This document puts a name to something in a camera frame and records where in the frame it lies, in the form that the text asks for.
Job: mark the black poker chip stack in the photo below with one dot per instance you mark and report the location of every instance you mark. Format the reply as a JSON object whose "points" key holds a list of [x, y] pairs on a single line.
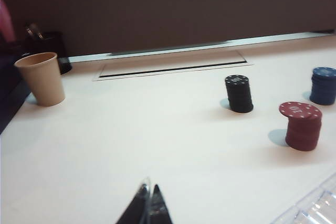
{"points": [[239, 95]]}

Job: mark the black mesh pen holder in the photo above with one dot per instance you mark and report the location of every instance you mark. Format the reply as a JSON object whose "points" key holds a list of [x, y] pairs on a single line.
{"points": [[56, 44]]}

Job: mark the clear plastic chip tray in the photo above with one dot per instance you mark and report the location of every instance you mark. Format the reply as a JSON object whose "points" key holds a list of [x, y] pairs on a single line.
{"points": [[317, 203]]}

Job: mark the dark navy box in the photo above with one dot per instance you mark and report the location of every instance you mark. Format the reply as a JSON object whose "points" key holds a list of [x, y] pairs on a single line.
{"points": [[8, 90]]}

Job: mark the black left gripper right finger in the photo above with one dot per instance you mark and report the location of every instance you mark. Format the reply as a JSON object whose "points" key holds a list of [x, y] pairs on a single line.
{"points": [[160, 213]]}

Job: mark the blue poker chip stack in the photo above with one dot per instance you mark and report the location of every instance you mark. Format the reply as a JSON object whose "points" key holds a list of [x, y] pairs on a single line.
{"points": [[323, 87]]}

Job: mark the tall brown paper cup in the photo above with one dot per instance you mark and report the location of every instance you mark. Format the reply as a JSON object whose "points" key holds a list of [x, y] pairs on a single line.
{"points": [[43, 79]]}

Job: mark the pink rounded object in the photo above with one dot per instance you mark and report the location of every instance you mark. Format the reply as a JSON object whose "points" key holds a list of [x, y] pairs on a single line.
{"points": [[5, 22]]}

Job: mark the wide brown partition panel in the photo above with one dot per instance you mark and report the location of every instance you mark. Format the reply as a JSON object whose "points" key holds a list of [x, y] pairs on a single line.
{"points": [[168, 6]]}

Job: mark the red poker chip stack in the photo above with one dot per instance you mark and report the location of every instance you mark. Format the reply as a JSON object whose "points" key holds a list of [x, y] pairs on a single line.
{"points": [[303, 134]]}

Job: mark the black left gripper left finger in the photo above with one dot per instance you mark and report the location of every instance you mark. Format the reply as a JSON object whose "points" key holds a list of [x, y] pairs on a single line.
{"points": [[137, 211]]}

